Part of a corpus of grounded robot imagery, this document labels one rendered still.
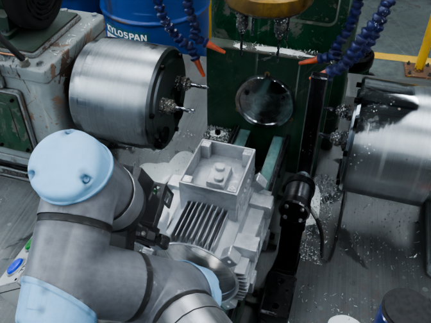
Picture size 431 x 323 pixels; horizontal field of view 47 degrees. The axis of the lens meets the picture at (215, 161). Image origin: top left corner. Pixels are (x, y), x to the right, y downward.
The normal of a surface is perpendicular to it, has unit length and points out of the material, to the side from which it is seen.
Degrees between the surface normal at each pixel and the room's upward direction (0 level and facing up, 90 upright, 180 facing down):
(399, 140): 50
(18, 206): 0
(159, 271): 39
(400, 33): 0
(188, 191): 90
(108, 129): 99
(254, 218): 0
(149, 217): 30
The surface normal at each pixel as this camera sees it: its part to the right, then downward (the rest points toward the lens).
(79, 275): 0.57, -0.21
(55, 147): -0.15, -0.33
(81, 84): -0.24, 0.08
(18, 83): -0.30, 0.63
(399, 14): 0.00, -0.75
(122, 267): 0.66, -0.52
